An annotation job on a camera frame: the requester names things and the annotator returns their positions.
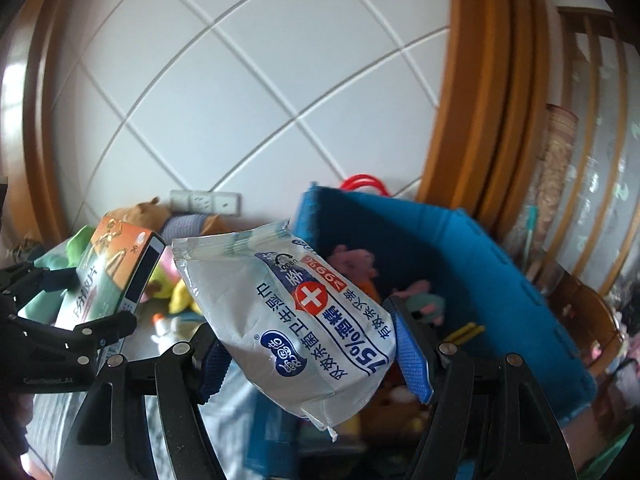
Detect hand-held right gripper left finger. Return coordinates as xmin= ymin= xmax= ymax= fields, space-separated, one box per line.
xmin=52 ymin=322 xmax=236 ymax=480

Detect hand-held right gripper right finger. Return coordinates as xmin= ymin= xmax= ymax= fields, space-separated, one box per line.
xmin=387 ymin=295 xmax=561 ymax=480

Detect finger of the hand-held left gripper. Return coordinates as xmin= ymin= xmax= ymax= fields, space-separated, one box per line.
xmin=0 ymin=260 xmax=83 ymax=298
xmin=10 ymin=311 xmax=138 ymax=356

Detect yellow stick duck toy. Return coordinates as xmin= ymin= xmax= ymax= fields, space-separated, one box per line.
xmin=444 ymin=323 xmax=487 ymax=347

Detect green and orange medicine box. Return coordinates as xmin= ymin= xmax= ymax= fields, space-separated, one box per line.
xmin=52 ymin=215 xmax=167 ymax=368

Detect white wet wipes pack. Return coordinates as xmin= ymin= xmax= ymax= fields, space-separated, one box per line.
xmin=171 ymin=220 xmax=398 ymax=443

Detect blue fabric storage bin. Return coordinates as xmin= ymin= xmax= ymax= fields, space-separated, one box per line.
xmin=245 ymin=183 xmax=598 ymax=466

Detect teal neck pillow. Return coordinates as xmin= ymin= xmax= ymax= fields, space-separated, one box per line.
xmin=20 ymin=249 xmax=83 ymax=322

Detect white dog plush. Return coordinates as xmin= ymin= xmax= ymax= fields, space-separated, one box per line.
xmin=152 ymin=315 xmax=187 ymax=342

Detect pink and green plush toy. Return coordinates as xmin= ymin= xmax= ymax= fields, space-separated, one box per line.
xmin=145 ymin=260 xmax=182 ymax=302

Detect yellow tiger plush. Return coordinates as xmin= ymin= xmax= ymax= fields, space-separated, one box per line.
xmin=167 ymin=280 xmax=202 ymax=317

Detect brown bear plush striped shirt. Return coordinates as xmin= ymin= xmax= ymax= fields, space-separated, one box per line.
xmin=105 ymin=197 xmax=227 ymax=239

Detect wooden chair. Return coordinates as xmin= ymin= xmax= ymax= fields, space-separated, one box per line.
xmin=545 ymin=270 xmax=627 ymax=377

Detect curved wooden frame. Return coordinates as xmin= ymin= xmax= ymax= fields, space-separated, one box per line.
xmin=417 ymin=0 xmax=552 ymax=222
xmin=22 ymin=0 xmax=84 ymax=242

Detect red handle behind bin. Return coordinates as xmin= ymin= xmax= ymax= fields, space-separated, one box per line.
xmin=340 ymin=174 xmax=392 ymax=197

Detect patterned wall hanging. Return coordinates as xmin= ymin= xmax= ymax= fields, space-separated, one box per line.
xmin=530 ymin=104 xmax=579 ymax=242

